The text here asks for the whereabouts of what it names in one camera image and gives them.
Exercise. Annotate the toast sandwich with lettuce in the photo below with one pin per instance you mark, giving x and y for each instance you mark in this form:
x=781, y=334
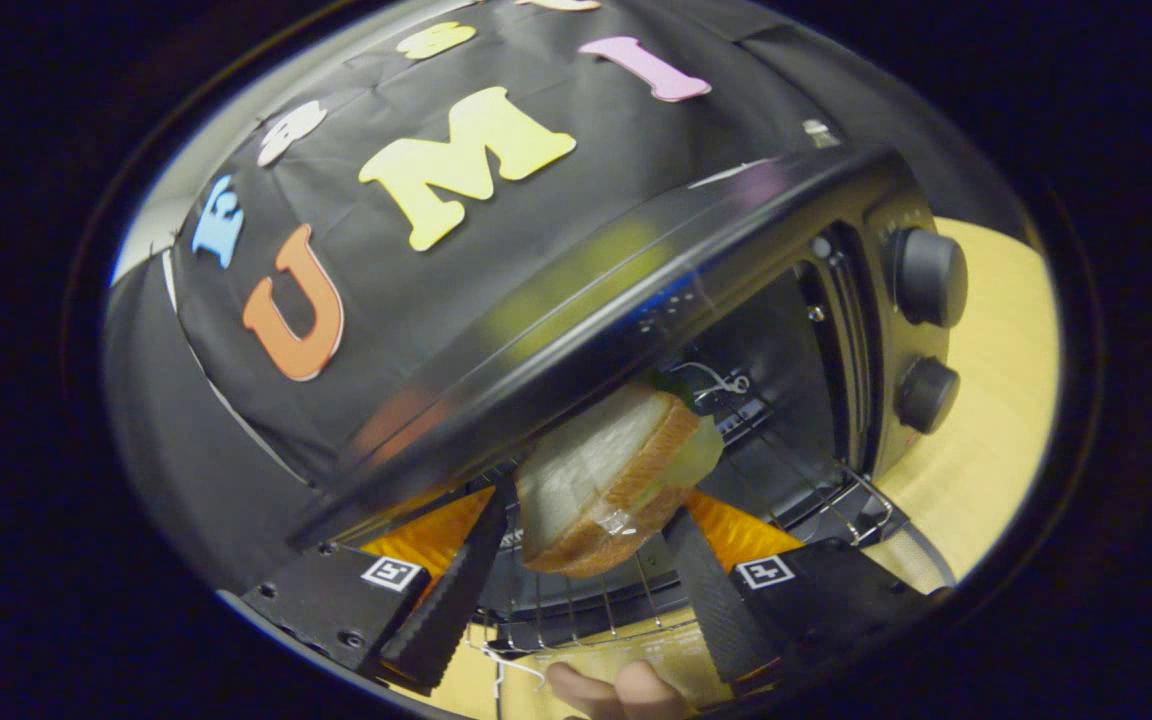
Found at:
x=596, y=470

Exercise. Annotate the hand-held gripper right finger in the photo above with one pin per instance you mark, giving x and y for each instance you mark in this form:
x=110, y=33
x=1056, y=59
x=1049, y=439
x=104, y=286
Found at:
x=711, y=600

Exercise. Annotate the black toaster oven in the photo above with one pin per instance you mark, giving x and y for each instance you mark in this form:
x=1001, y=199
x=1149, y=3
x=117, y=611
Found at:
x=586, y=300

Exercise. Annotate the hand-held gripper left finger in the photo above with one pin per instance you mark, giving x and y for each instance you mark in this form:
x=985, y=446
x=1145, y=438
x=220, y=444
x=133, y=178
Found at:
x=456, y=600

